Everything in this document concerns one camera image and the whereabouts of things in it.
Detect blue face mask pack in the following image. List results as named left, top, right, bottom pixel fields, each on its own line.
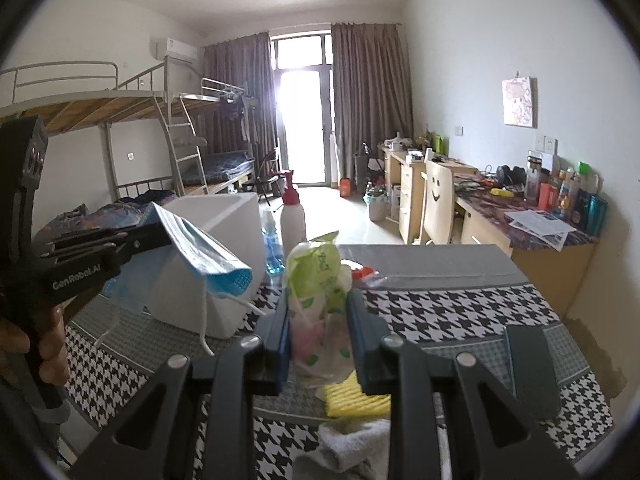
left=102, top=201, right=266, bottom=357

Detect grey towel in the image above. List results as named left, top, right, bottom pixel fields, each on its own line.
left=292, top=416, right=452, bottom=480

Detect green white tissue pack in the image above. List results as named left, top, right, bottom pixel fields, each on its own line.
left=285, top=232, right=354, bottom=389

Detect person's left hand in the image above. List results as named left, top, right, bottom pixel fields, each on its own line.
left=0, top=304, right=73, bottom=388

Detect yellow foam net sleeve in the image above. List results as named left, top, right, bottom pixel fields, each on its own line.
left=322, top=372, right=390, bottom=418

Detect white foam box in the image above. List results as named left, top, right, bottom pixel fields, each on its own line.
left=144, top=190, right=267, bottom=340

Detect houndstooth tablecloth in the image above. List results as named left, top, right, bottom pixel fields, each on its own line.
left=62, top=245, right=614, bottom=476

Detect metal bunk bed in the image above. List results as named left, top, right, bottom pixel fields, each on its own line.
left=1, top=56, right=255, bottom=231

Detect white spray bottle red top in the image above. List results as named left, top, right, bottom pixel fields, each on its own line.
left=280, top=170, right=307, bottom=257

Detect wooden smiley face chair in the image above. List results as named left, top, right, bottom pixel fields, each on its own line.
left=420, top=162, right=456, bottom=245

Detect black folding chair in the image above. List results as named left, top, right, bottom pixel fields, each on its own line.
left=241, top=148, right=283, bottom=205

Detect left brown curtain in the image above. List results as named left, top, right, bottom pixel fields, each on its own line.
left=199, top=30, right=279, bottom=172

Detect brown curtain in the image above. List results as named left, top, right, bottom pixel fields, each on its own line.
left=331, top=23, right=413, bottom=180
left=199, top=30, right=279, bottom=172

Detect small trash bin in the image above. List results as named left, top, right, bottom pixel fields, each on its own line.
left=363, top=185, right=390, bottom=222

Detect white air conditioner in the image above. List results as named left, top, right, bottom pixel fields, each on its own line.
left=154, top=38, right=198, bottom=63

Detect wooden desk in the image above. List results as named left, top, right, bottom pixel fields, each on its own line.
left=378, top=146, right=597, bottom=316

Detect printed paper sheets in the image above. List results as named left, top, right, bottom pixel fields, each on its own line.
left=504, top=209, right=577, bottom=252

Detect glass balcony door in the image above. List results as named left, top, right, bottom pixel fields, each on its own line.
left=271, top=30, right=333, bottom=186

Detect teal bottle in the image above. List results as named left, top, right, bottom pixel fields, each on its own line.
left=586, top=194, right=608, bottom=237

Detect right brown curtain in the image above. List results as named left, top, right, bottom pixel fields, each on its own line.
left=331, top=23, right=413, bottom=180

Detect pink anime wall picture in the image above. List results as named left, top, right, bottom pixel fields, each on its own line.
left=502, top=77, right=534, bottom=128

